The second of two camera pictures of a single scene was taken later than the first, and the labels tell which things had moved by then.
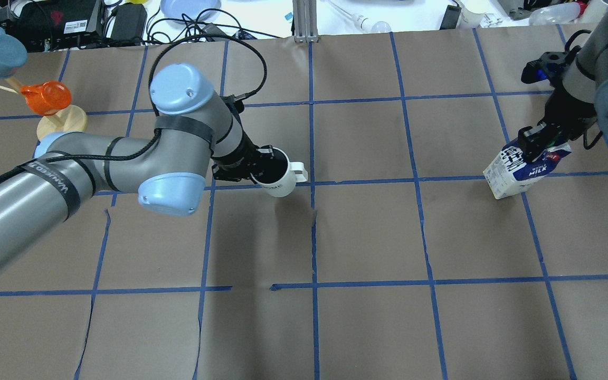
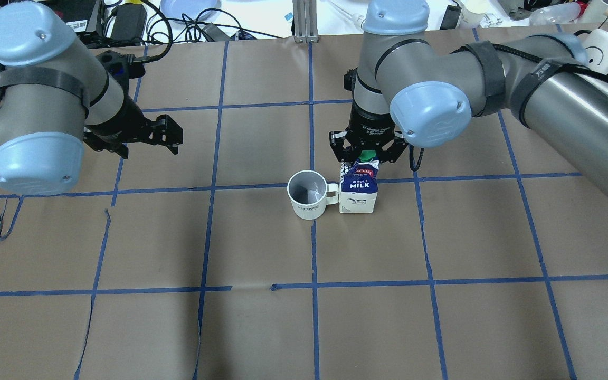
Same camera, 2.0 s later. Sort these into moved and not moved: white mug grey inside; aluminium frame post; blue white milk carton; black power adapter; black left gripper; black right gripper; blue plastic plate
Moved: blue white milk carton; white mug grey inside; black left gripper; black right gripper
Not moved: black power adapter; blue plastic plate; aluminium frame post
